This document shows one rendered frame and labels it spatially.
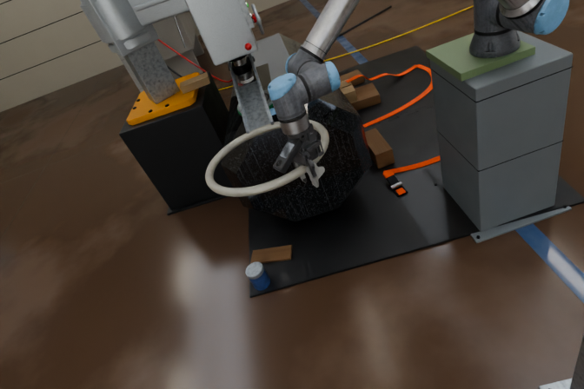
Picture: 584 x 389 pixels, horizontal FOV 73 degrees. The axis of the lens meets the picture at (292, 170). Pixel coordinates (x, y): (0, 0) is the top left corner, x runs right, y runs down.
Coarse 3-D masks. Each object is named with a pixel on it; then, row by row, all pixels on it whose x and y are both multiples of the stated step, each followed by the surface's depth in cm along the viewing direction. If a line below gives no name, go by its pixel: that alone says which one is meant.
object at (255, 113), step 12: (252, 60) 193; (252, 84) 189; (240, 96) 182; (252, 96) 184; (264, 96) 175; (240, 108) 174; (252, 108) 179; (264, 108) 177; (252, 120) 174; (264, 120) 172
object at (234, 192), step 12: (252, 132) 166; (264, 132) 167; (324, 132) 143; (228, 144) 162; (324, 144) 136; (216, 156) 157; (300, 168) 128; (276, 180) 126; (288, 180) 127; (216, 192) 135; (228, 192) 131; (240, 192) 129; (252, 192) 127; (264, 192) 127
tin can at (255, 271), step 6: (252, 264) 214; (258, 264) 213; (246, 270) 212; (252, 270) 211; (258, 270) 209; (264, 270) 213; (252, 276) 208; (258, 276) 208; (264, 276) 212; (252, 282) 212; (258, 282) 211; (264, 282) 213; (258, 288) 214; (264, 288) 214
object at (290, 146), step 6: (288, 144) 124; (294, 144) 122; (300, 144) 123; (282, 150) 124; (288, 150) 123; (294, 150) 122; (282, 156) 123; (288, 156) 122; (294, 156) 123; (276, 162) 123; (282, 162) 122; (288, 162) 122; (276, 168) 123; (282, 168) 121
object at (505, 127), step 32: (512, 64) 158; (544, 64) 152; (448, 96) 179; (480, 96) 155; (512, 96) 157; (544, 96) 160; (448, 128) 192; (480, 128) 163; (512, 128) 166; (544, 128) 169; (448, 160) 208; (480, 160) 173; (512, 160) 177; (544, 160) 180; (448, 192) 226; (480, 192) 185; (512, 192) 189; (544, 192) 193; (480, 224) 198; (512, 224) 199
